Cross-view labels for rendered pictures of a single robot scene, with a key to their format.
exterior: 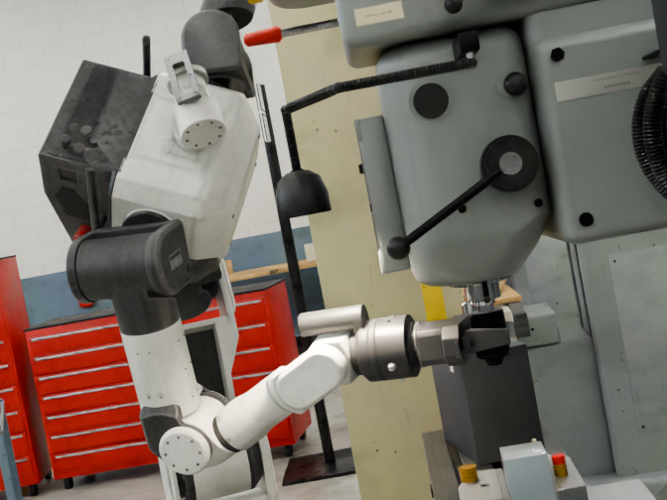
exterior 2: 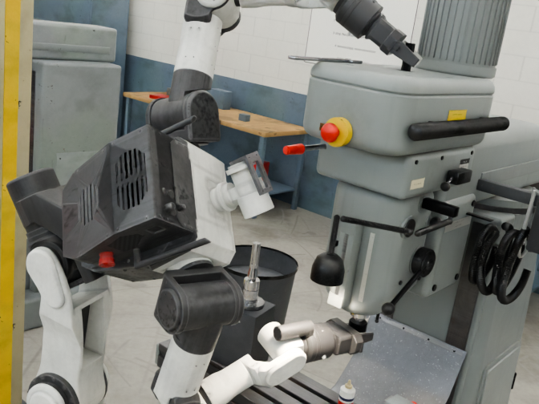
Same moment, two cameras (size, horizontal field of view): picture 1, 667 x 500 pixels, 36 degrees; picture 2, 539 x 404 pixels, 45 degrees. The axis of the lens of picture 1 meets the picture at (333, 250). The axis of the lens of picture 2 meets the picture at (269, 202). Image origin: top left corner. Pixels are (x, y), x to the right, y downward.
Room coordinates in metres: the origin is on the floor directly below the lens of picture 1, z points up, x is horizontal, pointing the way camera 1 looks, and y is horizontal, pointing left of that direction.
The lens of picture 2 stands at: (0.71, 1.19, 1.98)
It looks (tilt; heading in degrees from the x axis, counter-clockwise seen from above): 16 degrees down; 306
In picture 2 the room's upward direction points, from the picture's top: 8 degrees clockwise
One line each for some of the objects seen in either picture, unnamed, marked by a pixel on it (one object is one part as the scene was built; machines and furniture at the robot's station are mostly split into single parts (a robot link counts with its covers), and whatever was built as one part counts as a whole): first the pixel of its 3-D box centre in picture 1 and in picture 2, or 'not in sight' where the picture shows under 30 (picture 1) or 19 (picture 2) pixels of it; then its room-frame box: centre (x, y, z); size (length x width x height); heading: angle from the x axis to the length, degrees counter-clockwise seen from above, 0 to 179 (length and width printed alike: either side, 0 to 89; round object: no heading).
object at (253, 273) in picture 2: not in sight; (254, 260); (1.76, -0.22, 1.29); 0.03 x 0.03 x 0.11
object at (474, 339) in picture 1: (485, 339); (364, 338); (1.36, -0.18, 1.23); 0.06 x 0.02 x 0.03; 72
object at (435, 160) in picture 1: (462, 161); (374, 244); (1.39, -0.19, 1.47); 0.21 x 0.19 x 0.32; 177
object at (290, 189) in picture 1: (301, 192); (328, 266); (1.37, 0.03, 1.47); 0.07 x 0.07 x 0.06
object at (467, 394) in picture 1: (482, 390); (231, 325); (1.81, -0.21, 1.07); 0.22 x 0.12 x 0.20; 8
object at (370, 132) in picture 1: (382, 194); (346, 263); (1.39, -0.08, 1.45); 0.04 x 0.04 x 0.21; 87
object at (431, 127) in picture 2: not in sight; (462, 127); (1.24, -0.22, 1.79); 0.45 x 0.04 x 0.04; 87
